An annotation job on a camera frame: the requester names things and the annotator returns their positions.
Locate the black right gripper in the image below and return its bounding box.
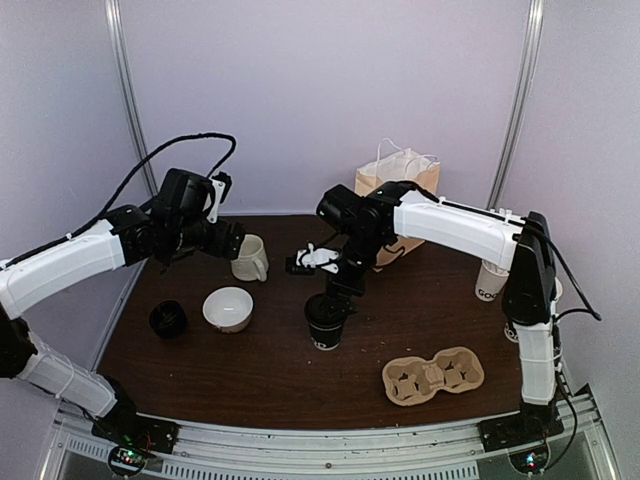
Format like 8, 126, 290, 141
324, 230, 388, 322

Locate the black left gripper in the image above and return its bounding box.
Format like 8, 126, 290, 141
167, 216, 245, 260

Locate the black plastic cup lid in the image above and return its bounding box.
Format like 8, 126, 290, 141
304, 294, 359, 330

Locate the black paper coffee cup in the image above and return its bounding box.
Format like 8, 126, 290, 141
309, 323, 344, 351

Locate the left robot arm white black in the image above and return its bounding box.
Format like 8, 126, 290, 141
1, 168, 245, 444

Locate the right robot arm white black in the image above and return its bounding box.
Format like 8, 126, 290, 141
305, 181, 560, 442

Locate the white ceramic mug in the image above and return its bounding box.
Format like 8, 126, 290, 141
231, 234, 269, 282

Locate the white ceramic bowl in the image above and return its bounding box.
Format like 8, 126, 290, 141
202, 286, 254, 334

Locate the stack of black lids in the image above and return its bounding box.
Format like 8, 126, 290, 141
149, 300, 188, 340

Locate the cardboard two-cup carrier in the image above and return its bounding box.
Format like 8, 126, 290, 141
381, 346, 485, 407

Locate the brown paper bag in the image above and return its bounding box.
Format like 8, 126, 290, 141
354, 138, 442, 274

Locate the white cup holding straws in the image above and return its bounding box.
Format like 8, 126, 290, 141
474, 260, 509, 302

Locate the stack of paper cups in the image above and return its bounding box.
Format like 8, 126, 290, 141
503, 321, 519, 344

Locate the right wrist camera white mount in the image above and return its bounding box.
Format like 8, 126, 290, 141
285, 243, 340, 275

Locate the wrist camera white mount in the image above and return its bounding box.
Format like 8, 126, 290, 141
203, 172, 232, 224
285, 243, 340, 275

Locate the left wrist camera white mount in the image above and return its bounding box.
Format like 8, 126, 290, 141
203, 172, 232, 224

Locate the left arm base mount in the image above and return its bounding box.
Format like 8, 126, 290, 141
85, 414, 179, 454

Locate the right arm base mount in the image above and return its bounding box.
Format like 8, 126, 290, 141
478, 413, 564, 452

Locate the left aluminium frame post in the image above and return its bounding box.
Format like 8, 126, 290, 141
103, 0, 162, 196

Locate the aluminium frame post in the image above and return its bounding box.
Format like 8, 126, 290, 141
487, 0, 545, 209
103, 0, 162, 196

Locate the aluminium front rail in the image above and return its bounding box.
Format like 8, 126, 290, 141
34, 394, 624, 479

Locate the right aluminium frame post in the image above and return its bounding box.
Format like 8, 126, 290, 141
487, 0, 545, 209

